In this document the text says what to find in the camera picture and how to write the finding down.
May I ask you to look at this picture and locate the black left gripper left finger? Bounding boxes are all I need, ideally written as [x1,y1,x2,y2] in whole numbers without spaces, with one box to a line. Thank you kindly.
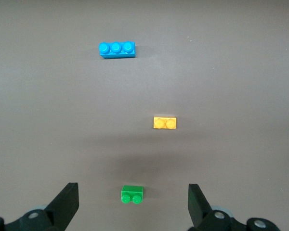
[18,182,79,231]

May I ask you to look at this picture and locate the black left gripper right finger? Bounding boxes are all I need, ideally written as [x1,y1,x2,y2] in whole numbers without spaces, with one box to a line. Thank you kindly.
[187,183,234,231]

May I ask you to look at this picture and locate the yellow two-stud block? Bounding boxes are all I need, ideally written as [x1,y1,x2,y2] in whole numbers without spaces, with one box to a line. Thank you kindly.
[153,116,177,130]

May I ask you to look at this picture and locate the green two-stud block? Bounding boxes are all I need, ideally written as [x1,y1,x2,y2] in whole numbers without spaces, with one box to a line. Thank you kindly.
[120,185,145,205]

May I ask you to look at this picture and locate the blue three-stud block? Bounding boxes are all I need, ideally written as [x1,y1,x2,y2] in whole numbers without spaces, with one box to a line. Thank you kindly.
[98,41,136,60]

